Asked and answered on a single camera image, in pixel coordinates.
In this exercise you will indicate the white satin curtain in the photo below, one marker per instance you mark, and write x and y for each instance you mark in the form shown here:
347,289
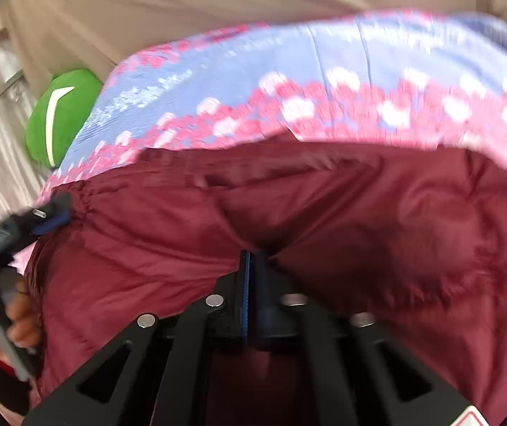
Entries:
4,151

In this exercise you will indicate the person's left hand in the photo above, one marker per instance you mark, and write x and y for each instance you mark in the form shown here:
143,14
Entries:
24,319

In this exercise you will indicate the beige backdrop cloth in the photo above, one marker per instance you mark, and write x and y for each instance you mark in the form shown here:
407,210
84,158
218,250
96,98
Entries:
191,0

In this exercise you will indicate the pink rose print bedsheet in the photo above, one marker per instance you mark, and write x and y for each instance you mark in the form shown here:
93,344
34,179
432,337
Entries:
280,66

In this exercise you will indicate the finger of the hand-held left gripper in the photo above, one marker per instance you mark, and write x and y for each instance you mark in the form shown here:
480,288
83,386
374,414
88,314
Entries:
53,219

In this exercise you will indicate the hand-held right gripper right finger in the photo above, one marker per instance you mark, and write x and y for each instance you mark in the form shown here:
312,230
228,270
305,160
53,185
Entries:
264,310

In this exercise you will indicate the green plush pillow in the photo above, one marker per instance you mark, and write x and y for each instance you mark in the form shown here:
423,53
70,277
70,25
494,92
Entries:
78,97

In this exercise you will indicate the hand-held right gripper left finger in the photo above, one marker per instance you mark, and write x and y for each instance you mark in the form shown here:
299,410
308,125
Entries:
245,301

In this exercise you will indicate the maroon quilted puffer jacket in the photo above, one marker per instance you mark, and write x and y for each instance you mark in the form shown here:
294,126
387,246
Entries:
369,230

